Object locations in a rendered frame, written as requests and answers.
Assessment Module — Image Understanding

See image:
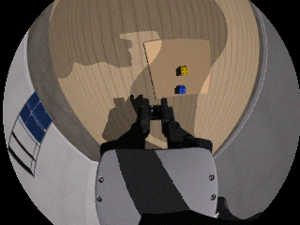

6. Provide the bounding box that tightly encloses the yellow die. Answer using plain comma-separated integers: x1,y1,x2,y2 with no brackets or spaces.
179,66,188,75

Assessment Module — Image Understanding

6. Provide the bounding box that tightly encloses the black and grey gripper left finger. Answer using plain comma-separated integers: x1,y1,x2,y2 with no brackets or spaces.
99,98,150,156

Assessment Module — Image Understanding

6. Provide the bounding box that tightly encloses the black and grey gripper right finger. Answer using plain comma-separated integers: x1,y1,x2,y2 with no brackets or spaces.
161,97,213,154

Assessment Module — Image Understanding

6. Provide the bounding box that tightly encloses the blue die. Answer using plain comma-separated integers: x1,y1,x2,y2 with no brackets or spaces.
177,85,186,94

